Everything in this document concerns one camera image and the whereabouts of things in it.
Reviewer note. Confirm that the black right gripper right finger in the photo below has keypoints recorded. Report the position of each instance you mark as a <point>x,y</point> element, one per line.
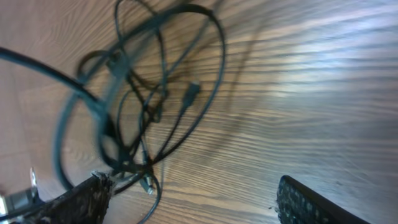
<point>298,204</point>

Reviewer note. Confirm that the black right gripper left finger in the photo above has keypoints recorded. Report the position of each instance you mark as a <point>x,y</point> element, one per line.
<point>87,203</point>

